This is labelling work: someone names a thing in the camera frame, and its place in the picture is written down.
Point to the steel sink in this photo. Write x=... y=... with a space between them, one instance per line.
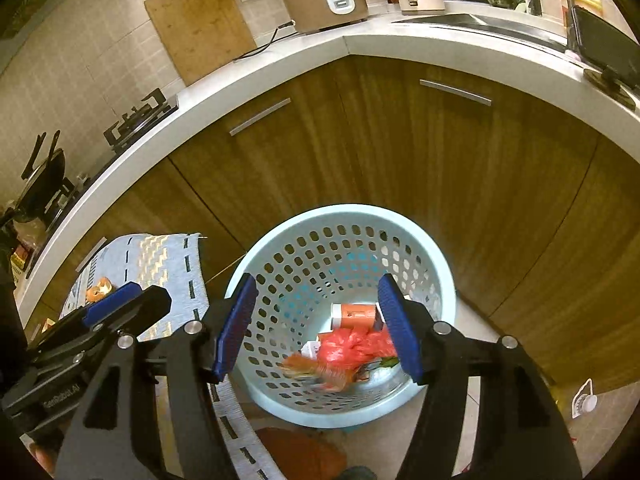
x=475 y=22

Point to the light blue perforated basket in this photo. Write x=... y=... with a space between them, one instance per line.
x=340 y=211

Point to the white range hood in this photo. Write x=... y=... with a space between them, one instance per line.
x=30 y=5

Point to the black tablet on stand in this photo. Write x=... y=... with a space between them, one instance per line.
x=605 y=45

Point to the wooden base cabinet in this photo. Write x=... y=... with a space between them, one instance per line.
x=400 y=160

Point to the red plastic bag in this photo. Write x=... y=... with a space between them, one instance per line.
x=350 y=347

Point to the small white carton box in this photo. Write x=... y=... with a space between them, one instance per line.
x=312 y=347

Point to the orange paper cup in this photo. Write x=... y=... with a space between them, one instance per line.
x=357 y=316

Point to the person's left forearm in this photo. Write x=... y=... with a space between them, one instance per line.
x=42 y=457

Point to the orange snack packet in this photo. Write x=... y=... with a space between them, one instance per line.
x=312 y=367

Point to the black gas stove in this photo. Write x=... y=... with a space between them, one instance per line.
x=140 y=115

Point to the metal faucet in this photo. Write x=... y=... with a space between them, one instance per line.
x=570 y=5

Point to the wooden cutting board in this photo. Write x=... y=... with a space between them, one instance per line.
x=200 y=25

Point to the orange cloth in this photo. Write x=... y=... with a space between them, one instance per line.
x=300 y=455

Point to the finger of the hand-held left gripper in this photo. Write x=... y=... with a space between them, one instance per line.
x=60 y=332
x=112 y=302

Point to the patterned blue tablecloth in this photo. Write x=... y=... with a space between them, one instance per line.
x=150 y=260

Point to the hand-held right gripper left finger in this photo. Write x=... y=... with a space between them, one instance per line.
x=235 y=330

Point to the orange peel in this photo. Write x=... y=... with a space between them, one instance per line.
x=97 y=291

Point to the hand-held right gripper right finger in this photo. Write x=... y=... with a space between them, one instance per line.
x=400 y=330

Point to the black wok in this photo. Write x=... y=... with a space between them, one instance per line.
x=45 y=180

